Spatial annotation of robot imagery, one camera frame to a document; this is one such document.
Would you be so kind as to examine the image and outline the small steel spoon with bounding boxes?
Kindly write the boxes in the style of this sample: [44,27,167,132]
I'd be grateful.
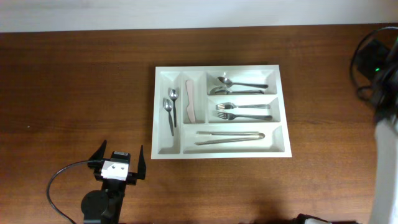
[169,89,178,128]
[163,98,175,136]

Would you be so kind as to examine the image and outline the steel fork farther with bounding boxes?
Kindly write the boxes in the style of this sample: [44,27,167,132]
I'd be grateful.
[216,112,273,121]

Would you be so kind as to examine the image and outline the steel fork nearer tray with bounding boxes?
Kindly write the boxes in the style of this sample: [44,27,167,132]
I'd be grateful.
[215,102,271,110]

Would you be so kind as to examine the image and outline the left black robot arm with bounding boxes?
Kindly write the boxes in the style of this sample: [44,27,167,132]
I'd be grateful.
[81,141,146,223]

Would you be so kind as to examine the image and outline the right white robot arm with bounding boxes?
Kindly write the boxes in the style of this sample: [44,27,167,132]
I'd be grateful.
[354,39,397,224]

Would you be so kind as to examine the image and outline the white plastic knife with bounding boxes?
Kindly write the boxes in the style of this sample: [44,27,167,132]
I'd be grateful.
[186,80,196,124]

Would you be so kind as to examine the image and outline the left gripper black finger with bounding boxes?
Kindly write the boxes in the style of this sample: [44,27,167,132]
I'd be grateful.
[136,145,146,180]
[88,140,107,168]

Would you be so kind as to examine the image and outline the white plastic cutlery tray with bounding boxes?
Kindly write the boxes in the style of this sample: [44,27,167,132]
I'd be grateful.
[152,65,292,159]

